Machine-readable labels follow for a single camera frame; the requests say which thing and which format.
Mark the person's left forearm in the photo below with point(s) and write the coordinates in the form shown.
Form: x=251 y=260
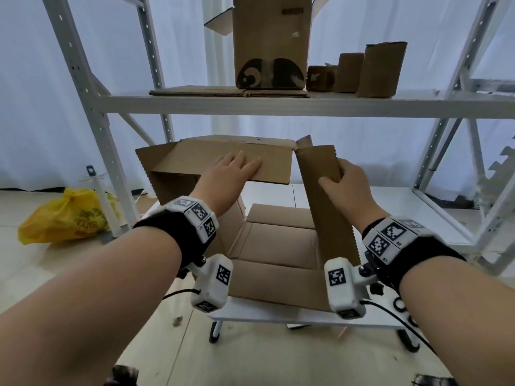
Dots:
x=88 y=309

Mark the person's right thumb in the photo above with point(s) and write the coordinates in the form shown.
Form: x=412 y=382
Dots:
x=330 y=186

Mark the small brown cardboard box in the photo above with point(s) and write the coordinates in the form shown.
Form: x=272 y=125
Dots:
x=320 y=78

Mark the person's right forearm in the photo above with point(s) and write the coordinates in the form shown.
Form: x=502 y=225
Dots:
x=454 y=325

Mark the person's dark shoe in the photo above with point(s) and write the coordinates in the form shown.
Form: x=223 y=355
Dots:
x=429 y=381
x=122 y=377

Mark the person's left fingers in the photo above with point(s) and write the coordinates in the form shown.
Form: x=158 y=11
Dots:
x=239 y=164

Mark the small white wheeled table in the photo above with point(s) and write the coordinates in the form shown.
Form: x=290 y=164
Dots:
x=281 y=315

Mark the tall printed cardboard box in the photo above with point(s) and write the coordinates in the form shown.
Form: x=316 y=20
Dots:
x=269 y=40

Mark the black wristband with marker blocks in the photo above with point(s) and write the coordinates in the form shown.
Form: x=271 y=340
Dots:
x=402 y=241
x=189 y=221

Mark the wide folded cardboard piece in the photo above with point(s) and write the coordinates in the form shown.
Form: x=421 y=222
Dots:
x=380 y=70

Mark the flat cardboard sheet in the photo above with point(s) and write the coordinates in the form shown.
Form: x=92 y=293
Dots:
x=201 y=92

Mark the yellow plastic bag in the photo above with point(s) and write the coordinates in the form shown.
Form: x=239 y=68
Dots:
x=64 y=219

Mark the white curtain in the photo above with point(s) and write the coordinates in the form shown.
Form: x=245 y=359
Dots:
x=36 y=96

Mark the white metal rack frame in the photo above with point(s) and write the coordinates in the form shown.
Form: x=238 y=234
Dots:
x=497 y=221

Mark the narrow folded cardboard piece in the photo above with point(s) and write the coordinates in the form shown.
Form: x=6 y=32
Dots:
x=348 y=72

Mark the white wrist camera with marker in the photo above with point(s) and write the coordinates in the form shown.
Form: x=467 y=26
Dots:
x=213 y=283
x=342 y=287

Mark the small cardboard scrap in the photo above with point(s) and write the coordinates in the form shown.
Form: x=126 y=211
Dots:
x=176 y=322

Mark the white metal shelf rack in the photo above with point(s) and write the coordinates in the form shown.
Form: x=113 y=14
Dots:
x=257 y=105

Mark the person's right hand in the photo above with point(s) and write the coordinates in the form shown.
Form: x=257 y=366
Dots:
x=354 y=196

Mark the person's left hand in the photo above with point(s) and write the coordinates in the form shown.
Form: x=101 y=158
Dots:
x=221 y=180

